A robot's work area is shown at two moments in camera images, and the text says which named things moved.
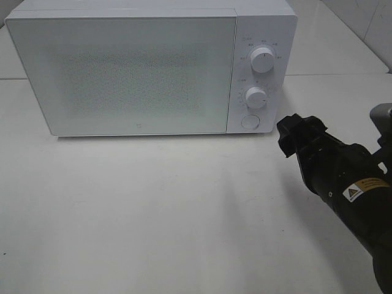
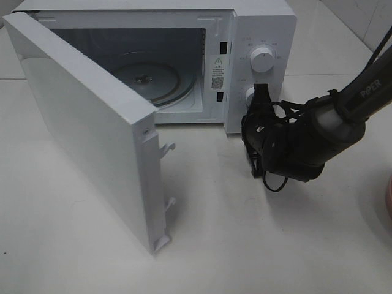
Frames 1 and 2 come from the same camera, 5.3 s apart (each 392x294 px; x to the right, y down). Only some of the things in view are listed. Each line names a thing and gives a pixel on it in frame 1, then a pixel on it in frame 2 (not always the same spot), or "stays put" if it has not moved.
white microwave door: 114,75 → 102,125
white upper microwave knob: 263,60 stays put
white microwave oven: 116,67 stays put
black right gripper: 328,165 → 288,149
